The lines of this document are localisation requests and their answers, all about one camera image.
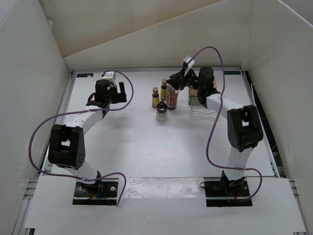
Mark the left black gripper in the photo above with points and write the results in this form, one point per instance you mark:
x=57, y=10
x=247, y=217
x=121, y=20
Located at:
x=120, y=97

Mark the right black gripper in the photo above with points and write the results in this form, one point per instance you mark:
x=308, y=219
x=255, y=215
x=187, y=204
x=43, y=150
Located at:
x=175, y=80

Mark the red label sauce bottle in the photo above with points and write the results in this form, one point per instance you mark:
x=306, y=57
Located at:
x=172, y=97

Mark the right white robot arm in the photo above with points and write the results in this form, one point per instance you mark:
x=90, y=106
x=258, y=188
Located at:
x=244, y=129

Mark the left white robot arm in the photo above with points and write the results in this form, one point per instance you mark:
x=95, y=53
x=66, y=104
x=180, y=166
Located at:
x=67, y=145

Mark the rear yellow label bottle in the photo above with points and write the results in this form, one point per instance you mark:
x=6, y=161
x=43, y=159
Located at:
x=163, y=92

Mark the yellow label bottle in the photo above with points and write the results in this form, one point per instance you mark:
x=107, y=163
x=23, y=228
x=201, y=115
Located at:
x=155, y=97
x=163, y=92

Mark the tiered clear acrylic rack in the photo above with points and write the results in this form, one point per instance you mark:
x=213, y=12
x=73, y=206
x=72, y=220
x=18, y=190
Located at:
x=200, y=91

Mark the front yellow label bottle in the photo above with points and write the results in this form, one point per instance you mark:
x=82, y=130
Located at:
x=155, y=97

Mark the white powder jar black cap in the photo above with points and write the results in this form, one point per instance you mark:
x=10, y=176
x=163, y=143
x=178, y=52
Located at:
x=161, y=111

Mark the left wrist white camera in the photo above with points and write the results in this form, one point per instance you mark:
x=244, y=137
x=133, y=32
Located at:
x=109, y=75

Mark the aluminium table frame rail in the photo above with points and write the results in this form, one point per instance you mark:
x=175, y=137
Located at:
x=76, y=71

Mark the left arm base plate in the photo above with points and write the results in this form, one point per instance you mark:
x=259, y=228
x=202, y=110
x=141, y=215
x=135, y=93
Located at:
x=102, y=194

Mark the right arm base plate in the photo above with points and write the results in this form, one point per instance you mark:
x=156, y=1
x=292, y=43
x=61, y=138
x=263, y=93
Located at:
x=217, y=197

